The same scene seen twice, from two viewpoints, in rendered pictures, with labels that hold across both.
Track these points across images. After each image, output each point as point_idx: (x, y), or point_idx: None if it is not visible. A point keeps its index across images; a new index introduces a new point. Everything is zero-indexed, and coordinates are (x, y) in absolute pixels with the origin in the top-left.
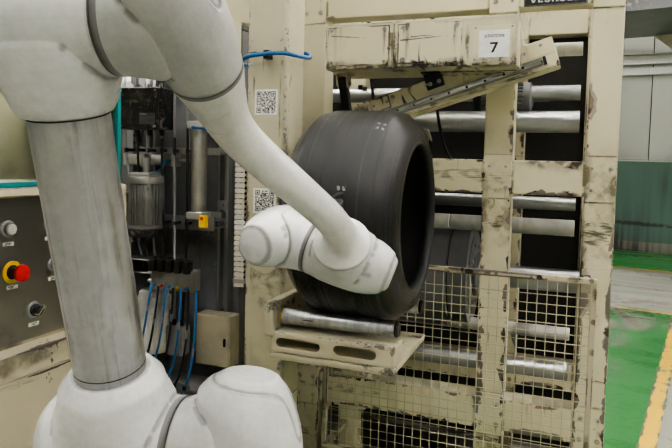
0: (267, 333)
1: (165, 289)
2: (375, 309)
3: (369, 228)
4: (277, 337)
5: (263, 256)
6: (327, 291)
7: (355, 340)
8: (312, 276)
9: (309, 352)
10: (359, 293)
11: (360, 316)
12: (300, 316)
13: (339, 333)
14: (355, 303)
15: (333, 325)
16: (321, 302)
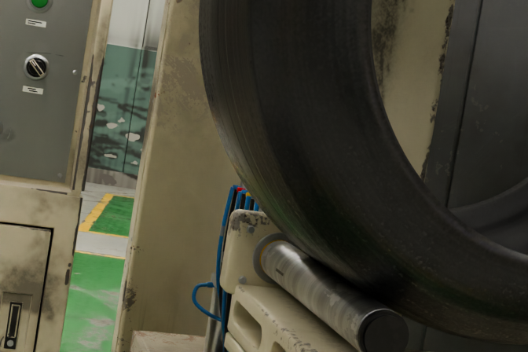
0: (221, 283)
1: (238, 196)
2: (326, 251)
3: None
4: (236, 298)
5: None
6: (248, 177)
7: (306, 339)
8: (221, 128)
9: (251, 347)
10: (269, 182)
11: (348, 283)
12: (276, 260)
13: (329, 327)
14: (290, 221)
15: (298, 292)
16: (272, 218)
